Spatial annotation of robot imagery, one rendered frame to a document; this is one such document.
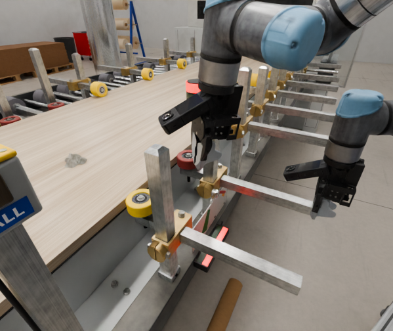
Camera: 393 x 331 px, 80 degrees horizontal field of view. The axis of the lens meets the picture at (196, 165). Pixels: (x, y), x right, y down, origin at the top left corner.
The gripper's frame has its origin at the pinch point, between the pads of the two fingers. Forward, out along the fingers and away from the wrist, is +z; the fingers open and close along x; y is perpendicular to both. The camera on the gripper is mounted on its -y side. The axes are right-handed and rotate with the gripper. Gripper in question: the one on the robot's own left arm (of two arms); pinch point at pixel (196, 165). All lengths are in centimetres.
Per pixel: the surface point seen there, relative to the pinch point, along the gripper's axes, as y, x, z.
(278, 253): 74, 17, 98
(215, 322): 17, -7, 92
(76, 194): -29.2, 11.7, 14.0
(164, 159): -9.6, -6.3, -7.6
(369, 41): 748, 515, 40
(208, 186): 7.7, 6.0, 14.1
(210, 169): 8.6, 8.3, 9.0
